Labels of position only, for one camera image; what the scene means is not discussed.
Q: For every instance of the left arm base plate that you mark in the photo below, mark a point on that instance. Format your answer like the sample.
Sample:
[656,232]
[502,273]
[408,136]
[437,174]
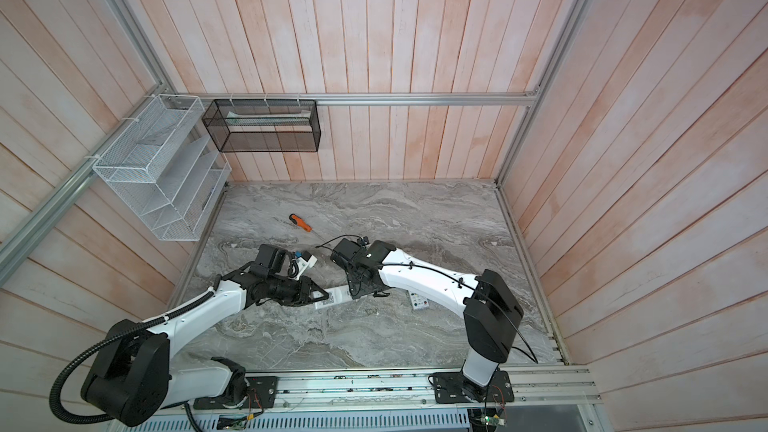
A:
[258,393]

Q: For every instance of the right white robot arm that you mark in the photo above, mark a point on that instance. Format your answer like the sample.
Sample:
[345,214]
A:
[490,311]

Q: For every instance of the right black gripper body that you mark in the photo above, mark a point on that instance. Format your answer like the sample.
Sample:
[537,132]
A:
[360,288]

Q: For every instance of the aluminium frame bar back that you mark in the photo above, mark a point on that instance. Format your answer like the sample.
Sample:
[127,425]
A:
[385,99]

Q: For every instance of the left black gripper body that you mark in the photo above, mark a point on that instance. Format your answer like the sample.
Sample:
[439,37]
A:
[288,289]

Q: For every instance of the black wire mesh basket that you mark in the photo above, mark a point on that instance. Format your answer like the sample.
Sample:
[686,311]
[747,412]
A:
[263,125]

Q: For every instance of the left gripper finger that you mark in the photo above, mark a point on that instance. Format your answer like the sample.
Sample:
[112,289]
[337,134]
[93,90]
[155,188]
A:
[316,304]
[316,293]

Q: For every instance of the aluminium frame bar left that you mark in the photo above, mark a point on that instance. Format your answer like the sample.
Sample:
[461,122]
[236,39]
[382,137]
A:
[25,238]

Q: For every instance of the white remote control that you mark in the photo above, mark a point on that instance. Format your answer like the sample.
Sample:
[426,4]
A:
[418,302]
[336,296]

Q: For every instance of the aluminium frame bar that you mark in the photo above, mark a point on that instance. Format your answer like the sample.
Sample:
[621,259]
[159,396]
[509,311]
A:
[385,99]
[25,238]

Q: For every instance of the aluminium mounting rail front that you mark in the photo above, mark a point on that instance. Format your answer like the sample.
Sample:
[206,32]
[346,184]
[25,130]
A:
[409,389]

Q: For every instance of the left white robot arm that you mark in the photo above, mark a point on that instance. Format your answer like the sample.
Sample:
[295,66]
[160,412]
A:
[131,376]

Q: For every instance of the white wire mesh shelf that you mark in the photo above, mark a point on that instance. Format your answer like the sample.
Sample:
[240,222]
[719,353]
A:
[167,174]

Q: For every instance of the orange handled screwdriver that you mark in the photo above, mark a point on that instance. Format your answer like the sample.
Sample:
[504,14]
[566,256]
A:
[300,222]

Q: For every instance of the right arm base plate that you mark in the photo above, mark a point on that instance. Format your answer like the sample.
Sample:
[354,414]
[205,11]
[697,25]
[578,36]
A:
[455,388]

